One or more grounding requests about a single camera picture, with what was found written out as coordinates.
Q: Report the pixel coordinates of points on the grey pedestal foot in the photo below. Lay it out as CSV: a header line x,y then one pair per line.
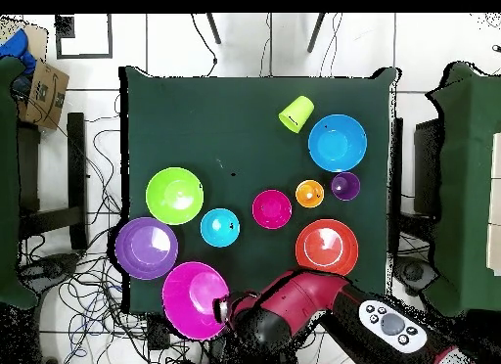
x,y
51,265
415,272

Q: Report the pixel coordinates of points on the white box stack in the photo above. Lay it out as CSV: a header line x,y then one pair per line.
x,y
495,203

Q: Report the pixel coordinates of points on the large blue bowl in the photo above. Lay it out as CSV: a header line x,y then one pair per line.
x,y
337,143

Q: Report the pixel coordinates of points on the small blue bowl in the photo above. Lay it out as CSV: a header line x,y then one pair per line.
x,y
219,227

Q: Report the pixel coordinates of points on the green cup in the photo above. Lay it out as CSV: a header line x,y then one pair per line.
x,y
297,113

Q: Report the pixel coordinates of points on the black power strip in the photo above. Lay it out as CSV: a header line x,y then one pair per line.
x,y
158,332

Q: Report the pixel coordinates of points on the large purple bowl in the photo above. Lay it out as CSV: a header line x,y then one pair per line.
x,y
145,248

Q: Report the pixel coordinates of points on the black cabinet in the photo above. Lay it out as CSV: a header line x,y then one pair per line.
x,y
426,164

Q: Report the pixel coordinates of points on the purple cup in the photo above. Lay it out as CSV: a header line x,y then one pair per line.
x,y
345,186

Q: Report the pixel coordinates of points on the large green bowl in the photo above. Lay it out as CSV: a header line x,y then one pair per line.
x,y
174,195

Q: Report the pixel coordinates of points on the blue cloth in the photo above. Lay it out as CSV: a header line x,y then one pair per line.
x,y
15,47

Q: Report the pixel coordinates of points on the orange cup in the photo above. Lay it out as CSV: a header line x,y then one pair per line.
x,y
309,193

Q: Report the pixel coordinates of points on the large orange-red bowl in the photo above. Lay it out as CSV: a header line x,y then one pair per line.
x,y
327,244

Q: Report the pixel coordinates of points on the cardboard box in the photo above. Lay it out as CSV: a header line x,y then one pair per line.
x,y
45,94

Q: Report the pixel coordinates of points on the dark green tablecloth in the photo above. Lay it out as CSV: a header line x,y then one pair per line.
x,y
235,145

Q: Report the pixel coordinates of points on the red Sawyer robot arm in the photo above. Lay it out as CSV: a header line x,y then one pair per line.
x,y
305,297

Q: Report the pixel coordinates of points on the black frame stand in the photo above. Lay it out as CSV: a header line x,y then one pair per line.
x,y
76,164

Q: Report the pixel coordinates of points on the large pink bowl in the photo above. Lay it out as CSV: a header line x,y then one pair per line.
x,y
188,301

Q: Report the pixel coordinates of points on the small red-pink bowl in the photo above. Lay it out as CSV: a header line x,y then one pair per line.
x,y
272,209

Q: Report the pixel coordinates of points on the neighbouring green covered table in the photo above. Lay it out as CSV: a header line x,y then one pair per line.
x,y
469,184
8,184

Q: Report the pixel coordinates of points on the black tripod leg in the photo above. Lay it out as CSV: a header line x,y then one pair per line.
x,y
315,33
213,29

